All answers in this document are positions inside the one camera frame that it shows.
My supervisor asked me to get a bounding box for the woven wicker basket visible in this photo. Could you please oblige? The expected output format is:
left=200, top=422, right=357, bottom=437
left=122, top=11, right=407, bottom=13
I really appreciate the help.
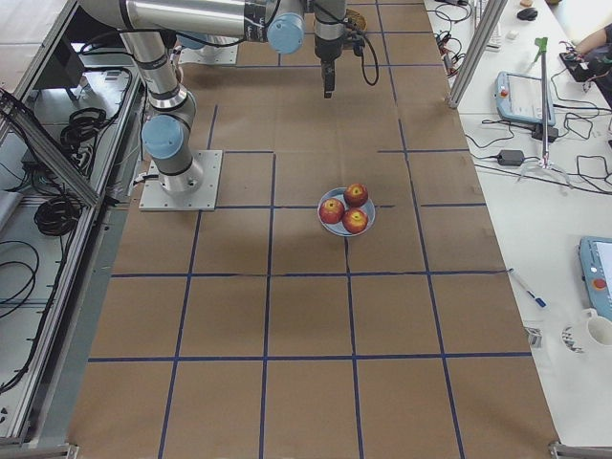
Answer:
left=345, top=9, right=367, bottom=31

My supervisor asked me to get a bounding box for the red apple top plate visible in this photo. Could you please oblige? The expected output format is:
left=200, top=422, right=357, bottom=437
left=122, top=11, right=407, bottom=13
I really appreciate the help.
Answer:
left=343, top=183, right=369, bottom=208

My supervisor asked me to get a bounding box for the red apple plate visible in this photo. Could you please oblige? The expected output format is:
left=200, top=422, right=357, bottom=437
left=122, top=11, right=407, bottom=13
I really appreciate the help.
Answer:
left=341, top=208, right=369, bottom=234
left=318, top=198, right=345, bottom=225
left=343, top=183, right=369, bottom=208

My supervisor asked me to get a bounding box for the red apple left plate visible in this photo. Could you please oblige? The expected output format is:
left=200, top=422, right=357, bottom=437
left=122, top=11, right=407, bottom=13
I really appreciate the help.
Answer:
left=318, top=198, right=345, bottom=225

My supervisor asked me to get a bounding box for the red apple front plate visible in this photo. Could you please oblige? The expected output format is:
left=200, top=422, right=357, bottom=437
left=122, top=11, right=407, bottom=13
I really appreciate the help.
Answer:
left=341, top=208, right=369, bottom=234

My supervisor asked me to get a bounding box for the light blue plate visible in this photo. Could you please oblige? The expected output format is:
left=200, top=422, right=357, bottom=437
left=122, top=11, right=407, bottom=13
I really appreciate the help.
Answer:
left=317, top=187, right=376, bottom=237

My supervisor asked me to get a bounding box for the blue teach pendant upper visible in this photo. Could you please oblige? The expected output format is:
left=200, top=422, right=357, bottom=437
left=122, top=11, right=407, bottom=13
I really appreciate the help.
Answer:
left=494, top=72, right=543, bottom=124

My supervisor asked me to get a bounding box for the blue teach pendant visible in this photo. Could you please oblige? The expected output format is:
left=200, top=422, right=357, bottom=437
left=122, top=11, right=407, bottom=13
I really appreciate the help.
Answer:
left=579, top=236, right=611, bottom=319
left=494, top=72, right=543, bottom=124

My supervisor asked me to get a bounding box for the black power adapter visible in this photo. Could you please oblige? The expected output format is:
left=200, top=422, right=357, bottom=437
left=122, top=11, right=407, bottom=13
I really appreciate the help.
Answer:
left=496, top=149, right=525, bottom=167

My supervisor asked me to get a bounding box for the black computer mouse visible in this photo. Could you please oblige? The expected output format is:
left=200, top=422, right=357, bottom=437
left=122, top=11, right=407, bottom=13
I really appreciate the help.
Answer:
left=516, top=7, right=538, bottom=21

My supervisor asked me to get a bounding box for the long reacher grabber tool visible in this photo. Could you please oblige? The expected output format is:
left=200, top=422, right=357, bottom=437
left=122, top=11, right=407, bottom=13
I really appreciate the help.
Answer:
left=518, top=36, right=574, bottom=189

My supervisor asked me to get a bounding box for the brown paper table cover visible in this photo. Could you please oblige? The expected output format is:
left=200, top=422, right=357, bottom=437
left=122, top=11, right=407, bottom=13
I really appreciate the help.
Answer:
left=69, top=1, right=556, bottom=458

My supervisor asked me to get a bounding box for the blue white pen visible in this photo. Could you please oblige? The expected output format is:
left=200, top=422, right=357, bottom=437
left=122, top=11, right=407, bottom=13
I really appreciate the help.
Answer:
left=508, top=268, right=547, bottom=308

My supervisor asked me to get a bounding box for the blue teach pendant lower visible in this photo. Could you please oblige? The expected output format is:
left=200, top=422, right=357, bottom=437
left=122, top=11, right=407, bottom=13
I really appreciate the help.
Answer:
left=579, top=236, right=611, bottom=319

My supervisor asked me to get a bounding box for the small checker marker cube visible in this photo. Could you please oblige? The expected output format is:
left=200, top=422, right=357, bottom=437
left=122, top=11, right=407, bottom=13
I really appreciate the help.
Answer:
left=524, top=327, right=543, bottom=349

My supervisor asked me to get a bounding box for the white ceramic mug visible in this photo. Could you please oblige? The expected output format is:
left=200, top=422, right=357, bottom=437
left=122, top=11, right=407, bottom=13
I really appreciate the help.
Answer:
left=560, top=308, right=611, bottom=354

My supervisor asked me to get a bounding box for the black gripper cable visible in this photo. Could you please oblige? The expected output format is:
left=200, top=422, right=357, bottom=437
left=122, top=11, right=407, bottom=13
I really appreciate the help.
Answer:
left=345, top=21, right=380, bottom=87

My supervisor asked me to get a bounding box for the aluminium frame post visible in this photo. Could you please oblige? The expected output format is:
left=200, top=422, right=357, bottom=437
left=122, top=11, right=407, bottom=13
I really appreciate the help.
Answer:
left=447, top=0, right=507, bottom=109

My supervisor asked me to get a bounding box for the coiled black cable bundle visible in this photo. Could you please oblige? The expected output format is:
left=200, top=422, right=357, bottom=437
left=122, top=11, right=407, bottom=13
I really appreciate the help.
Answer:
left=33, top=198, right=77, bottom=237

